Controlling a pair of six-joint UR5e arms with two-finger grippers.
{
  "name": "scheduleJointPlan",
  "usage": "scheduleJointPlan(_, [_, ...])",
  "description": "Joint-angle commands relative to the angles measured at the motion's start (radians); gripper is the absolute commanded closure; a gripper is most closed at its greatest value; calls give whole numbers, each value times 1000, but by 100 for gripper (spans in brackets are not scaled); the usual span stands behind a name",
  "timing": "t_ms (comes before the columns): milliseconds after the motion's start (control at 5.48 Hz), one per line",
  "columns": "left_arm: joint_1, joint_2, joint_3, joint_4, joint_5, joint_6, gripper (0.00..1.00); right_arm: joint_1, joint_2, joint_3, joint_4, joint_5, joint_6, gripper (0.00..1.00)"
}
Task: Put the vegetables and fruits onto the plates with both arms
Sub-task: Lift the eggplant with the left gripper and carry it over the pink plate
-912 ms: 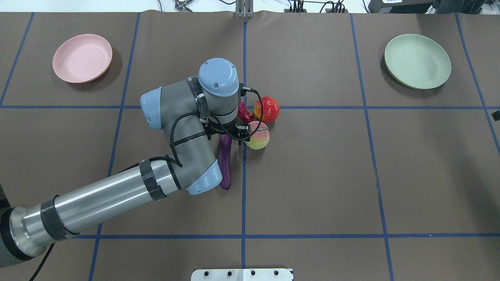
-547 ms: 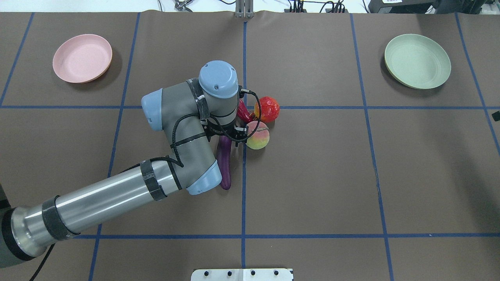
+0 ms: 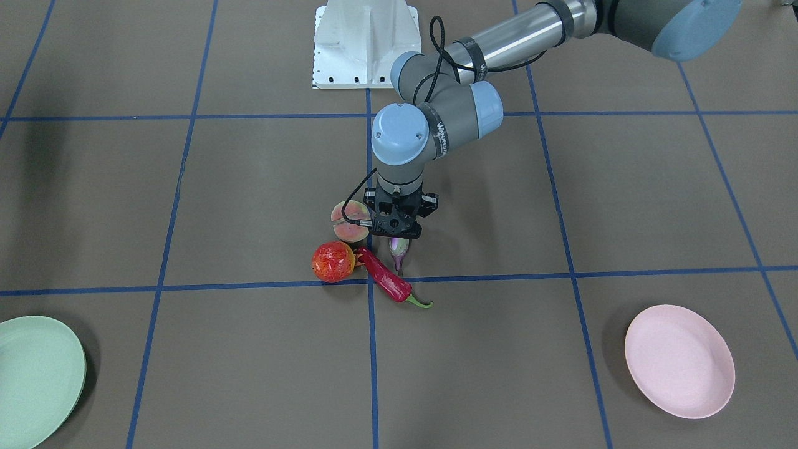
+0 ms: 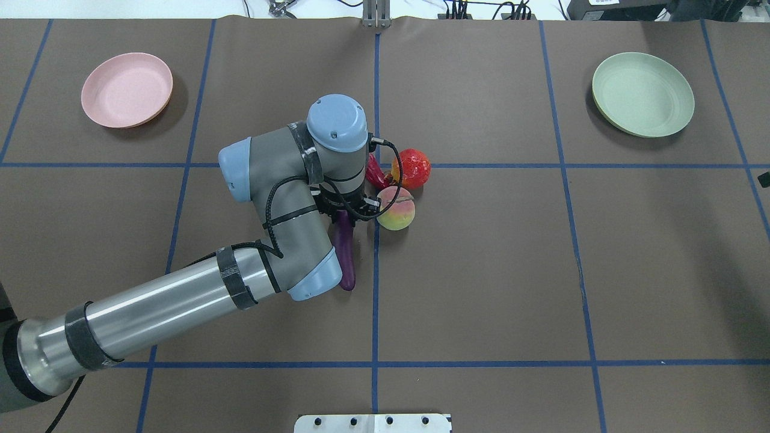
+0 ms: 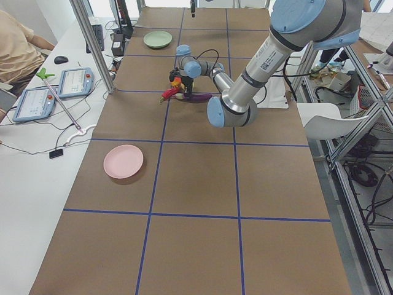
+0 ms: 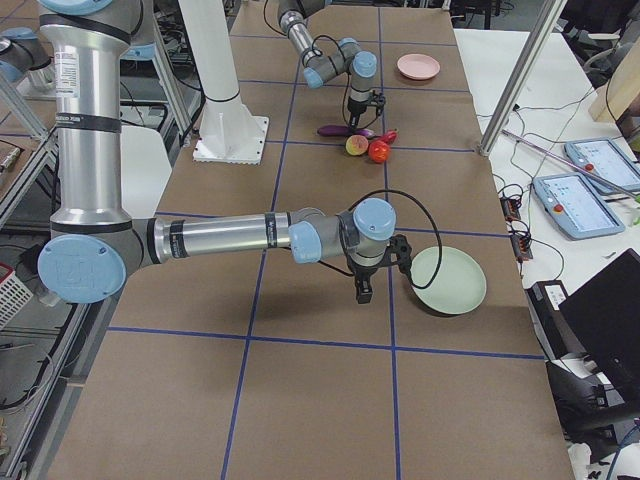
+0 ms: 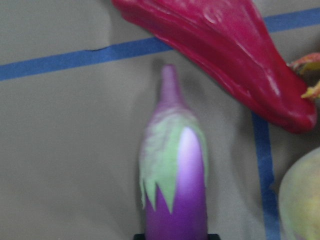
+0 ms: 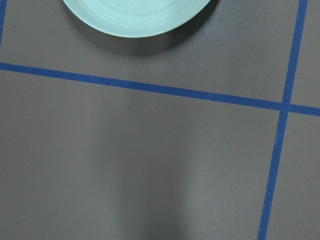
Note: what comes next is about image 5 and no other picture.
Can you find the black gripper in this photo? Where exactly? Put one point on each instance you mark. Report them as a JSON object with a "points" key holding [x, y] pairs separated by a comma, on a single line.
{"points": [[189, 83]]}

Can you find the red orange toy pomegranate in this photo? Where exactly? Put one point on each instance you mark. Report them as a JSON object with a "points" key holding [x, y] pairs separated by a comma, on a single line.
{"points": [[176, 82]]}

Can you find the purple toy eggplant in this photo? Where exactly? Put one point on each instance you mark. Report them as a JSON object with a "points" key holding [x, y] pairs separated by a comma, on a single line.
{"points": [[193, 98]]}

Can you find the red toy chili pepper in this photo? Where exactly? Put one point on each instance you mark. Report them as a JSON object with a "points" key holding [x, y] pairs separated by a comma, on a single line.
{"points": [[166, 95]]}

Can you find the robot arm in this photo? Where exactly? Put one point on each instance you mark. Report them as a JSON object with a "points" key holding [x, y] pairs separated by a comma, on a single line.
{"points": [[328, 24]]}

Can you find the light green plate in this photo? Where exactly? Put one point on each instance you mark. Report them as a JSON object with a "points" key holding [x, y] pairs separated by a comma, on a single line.
{"points": [[157, 39]]}

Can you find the black power box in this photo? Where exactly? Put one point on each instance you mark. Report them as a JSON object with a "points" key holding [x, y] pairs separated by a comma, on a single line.
{"points": [[118, 45]]}

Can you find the pink plate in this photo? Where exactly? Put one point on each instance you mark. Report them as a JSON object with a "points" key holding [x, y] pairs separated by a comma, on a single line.
{"points": [[123, 161]]}

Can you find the black keyboard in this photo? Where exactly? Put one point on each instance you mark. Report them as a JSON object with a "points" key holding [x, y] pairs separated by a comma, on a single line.
{"points": [[98, 31]]}

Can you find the far blue teach pendant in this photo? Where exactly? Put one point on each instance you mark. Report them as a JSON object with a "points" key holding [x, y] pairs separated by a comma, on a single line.
{"points": [[75, 82]]}

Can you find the blue teach pendant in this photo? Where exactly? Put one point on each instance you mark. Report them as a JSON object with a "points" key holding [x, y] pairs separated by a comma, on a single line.
{"points": [[34, 104], [75, 82]]}

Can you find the black computer mouse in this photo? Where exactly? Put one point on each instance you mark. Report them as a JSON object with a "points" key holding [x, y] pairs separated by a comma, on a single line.
{"points": [[60, 60]]}

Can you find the white plastic chair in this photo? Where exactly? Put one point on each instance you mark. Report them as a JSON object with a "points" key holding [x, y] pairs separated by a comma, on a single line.
{"points": [[323, 121]]}

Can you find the near blue teach pendant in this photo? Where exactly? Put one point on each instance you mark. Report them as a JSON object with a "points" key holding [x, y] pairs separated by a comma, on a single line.
{"points": [[34, 104]]}

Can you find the person in beige shirt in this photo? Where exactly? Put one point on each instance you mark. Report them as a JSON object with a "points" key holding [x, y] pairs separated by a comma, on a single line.
{"points": [[20, 57]]}

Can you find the white basket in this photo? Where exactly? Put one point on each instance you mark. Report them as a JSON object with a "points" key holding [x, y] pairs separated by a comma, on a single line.
{"points": [[361, 102]]}

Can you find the aluminium frame post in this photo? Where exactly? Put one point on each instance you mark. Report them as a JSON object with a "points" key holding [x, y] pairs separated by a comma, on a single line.
{"points": [[82, 17]]}

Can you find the green handled reacher stick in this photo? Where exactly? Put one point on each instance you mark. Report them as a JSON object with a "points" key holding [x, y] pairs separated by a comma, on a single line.
{"points": [[43, 76]]}

